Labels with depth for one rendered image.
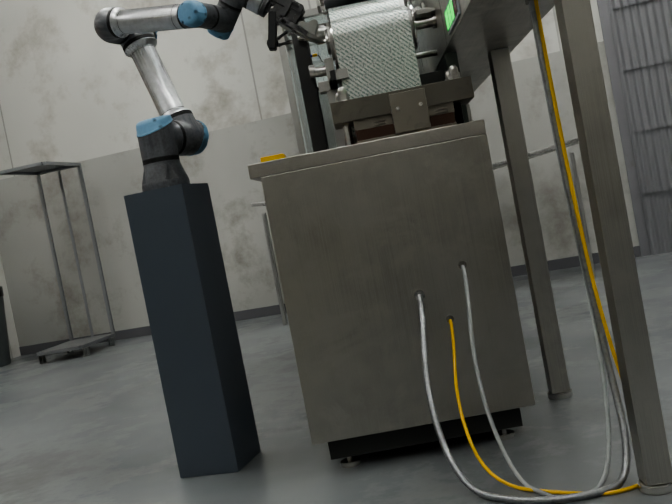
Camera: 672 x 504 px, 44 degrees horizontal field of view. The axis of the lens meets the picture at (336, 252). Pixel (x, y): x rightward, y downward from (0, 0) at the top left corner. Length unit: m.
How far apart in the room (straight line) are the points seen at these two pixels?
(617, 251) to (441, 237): 0.60
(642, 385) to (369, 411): 0.79
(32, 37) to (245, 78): 2.03
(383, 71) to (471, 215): 0.56
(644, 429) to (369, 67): 1.32
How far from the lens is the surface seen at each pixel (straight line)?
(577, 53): 1.86
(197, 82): 7.15
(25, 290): 8.03
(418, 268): 2.30
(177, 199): 2.57
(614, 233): 1.86
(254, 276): 6.96
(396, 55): 2.59
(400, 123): 2.34
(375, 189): 2.29
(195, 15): 2.56
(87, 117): 7.61
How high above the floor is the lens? 0.72
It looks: 2 degrees down
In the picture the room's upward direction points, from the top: 11 degrees counter-clockwise
